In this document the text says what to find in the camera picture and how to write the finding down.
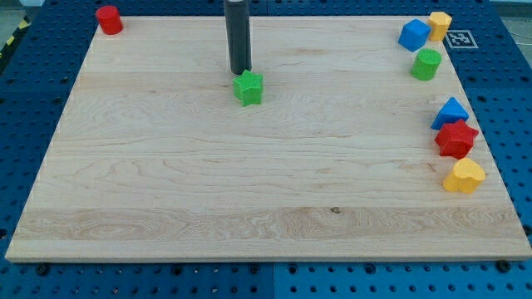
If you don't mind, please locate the yellow hexagon block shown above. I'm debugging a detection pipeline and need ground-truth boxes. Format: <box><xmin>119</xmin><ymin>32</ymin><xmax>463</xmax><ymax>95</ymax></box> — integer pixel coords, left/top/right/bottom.
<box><xmin>427</xmin><ymin>12</ymin><xmax>452</xmax><ymax>42</ymax></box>

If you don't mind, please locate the green cylinder block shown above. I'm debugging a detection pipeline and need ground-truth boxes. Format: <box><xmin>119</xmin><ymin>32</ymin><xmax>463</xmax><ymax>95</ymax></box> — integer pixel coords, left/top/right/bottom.
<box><xmin>411</xmin><ymin>48</ymin><xmax>442</xmax><ymax>81</ymax></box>

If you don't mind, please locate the light wooden board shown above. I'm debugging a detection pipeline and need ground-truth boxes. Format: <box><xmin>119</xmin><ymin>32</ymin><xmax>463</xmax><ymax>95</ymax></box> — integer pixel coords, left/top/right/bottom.
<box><xmin>6</xmin><ymin>17</ymin><xmax>531</xmax><ymax>262</ymax></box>

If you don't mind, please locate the yellow heart block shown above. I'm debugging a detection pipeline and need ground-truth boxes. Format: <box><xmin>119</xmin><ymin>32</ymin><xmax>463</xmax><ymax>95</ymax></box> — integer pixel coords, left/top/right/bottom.
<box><xmin>442</xmin><ymin>158</ymin><xmax>486</xmax><ymax>194</ymax></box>

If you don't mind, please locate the red cylinder block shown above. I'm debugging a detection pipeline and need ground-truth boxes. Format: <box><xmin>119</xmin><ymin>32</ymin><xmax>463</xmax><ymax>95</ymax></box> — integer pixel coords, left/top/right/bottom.
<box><xmin>96</xmin><ymin>5</ymin><xmax>123</xmax><ymax>35</ymax></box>

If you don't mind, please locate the red star block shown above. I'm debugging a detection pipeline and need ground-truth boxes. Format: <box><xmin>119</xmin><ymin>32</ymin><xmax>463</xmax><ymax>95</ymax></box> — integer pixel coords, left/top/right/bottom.
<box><xmin>435</xmin><ymin>120</ymin><xmax>479</xmax><ymax>159</ymax></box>

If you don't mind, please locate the white fiducial marker tag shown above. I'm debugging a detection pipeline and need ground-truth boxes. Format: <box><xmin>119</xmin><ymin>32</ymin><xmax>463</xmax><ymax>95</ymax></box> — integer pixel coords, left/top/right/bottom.
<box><xmin>445</xmin><ymin>30</ymin><xmax>478</xmax><ymax>49</ymax></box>

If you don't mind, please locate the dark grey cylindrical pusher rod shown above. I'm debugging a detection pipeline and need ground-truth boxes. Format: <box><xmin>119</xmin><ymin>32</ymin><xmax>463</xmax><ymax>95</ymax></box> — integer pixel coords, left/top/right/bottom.
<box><xmin>224</xmin><ymin>0</ymin><xmax>252</xmax><ymax>75</ymax></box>

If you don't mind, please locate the blue cube block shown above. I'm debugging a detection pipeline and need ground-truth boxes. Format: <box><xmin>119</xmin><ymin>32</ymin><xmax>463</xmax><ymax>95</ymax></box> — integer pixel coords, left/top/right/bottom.
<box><xmin>398</xmin><ymin>19</ymin><xmax>431</xmax><ymax>52</ymax></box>

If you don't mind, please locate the blue triangle block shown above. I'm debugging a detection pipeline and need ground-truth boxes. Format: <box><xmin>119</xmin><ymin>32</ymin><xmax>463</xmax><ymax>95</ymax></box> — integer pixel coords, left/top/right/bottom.
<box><xmin>431</xmin><ymin>97</ymin><xmax>470</xmax><ymax>130</ymax></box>

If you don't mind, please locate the green star block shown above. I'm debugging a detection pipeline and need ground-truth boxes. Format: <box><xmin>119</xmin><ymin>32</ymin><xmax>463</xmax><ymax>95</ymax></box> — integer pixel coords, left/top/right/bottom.
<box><xmin>233</xmin><ymin>70</ymin><xmax>264</xmax><ymax>107</ymax></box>

